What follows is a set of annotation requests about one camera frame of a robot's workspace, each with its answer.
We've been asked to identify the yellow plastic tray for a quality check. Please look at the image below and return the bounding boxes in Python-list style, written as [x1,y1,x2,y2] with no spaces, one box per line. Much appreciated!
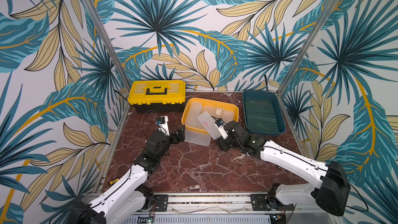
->
[181,97,239,135]

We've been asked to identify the clear ribbed pencil case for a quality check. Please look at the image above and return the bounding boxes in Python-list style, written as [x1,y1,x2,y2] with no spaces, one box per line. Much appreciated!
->
[184,130,211,146]

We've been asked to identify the teal plastic tray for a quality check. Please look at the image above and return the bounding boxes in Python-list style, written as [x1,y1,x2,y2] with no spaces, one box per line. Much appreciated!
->
[243,90,286,136]

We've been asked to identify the clear pencil case pink inside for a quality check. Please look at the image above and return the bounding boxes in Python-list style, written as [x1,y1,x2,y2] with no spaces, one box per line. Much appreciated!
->
[198,112,222,140]

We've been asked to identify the yellow black toolbox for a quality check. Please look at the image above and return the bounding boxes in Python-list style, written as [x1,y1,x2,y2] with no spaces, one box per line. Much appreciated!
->
[127,80,186,113]

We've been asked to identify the clear pencil case labelled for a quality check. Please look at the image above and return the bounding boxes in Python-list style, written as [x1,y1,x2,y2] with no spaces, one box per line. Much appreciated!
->
[214,107,224,118]

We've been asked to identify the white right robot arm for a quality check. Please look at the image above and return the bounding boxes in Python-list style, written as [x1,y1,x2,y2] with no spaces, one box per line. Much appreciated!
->
[214,119,351,216]

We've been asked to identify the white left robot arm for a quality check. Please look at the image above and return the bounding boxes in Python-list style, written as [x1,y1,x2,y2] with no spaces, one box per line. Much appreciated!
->
[67,126,186,224]

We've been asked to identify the black yellow screwdriver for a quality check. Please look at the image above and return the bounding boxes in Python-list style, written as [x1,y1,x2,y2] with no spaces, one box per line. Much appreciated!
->
[109,178,120,186]

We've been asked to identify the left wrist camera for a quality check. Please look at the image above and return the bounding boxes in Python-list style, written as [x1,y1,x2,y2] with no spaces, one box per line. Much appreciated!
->
[156,116,170,136]

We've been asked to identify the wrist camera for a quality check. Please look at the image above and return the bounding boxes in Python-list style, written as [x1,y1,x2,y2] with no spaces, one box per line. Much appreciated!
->
[156,116,170,136]
[215,118,228,140]

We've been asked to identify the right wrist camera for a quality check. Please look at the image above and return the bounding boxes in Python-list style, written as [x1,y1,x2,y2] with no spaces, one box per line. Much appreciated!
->
[215,118,228,140]

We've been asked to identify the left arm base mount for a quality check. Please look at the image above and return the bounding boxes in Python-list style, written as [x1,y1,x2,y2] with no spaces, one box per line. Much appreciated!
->
[147,195,169,212]

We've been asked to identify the aluminium front rail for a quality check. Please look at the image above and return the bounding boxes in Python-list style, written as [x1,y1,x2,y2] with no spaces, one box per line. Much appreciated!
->
[74,192,315,224]

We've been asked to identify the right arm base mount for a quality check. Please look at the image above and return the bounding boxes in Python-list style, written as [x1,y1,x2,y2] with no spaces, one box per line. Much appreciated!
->
[250,194,294,211]

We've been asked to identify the left aluminium frame post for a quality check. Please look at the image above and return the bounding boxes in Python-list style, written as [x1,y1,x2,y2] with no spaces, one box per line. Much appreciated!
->
[67,0,133,91]

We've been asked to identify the aluminium frame post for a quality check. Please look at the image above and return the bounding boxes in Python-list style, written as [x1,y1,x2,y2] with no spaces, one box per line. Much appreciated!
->
[276,0,339,96]
[67,0,133,91]

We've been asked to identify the right aluminium frame post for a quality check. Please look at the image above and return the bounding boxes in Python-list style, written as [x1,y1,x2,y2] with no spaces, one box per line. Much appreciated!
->
[276,0,339,96]

